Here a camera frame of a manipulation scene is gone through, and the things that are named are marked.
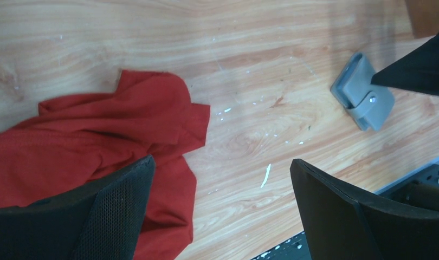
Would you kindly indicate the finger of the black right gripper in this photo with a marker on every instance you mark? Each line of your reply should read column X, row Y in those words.
column 418, row 71

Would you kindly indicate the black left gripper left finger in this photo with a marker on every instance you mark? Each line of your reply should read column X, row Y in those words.
column 101, row 219

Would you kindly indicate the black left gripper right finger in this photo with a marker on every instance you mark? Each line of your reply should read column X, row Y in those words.
column 343, row 221

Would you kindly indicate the grey card holder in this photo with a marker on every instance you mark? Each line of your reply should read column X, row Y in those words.
column 369, row 105

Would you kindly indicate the red cloth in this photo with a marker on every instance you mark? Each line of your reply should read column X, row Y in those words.
column 79, row 138

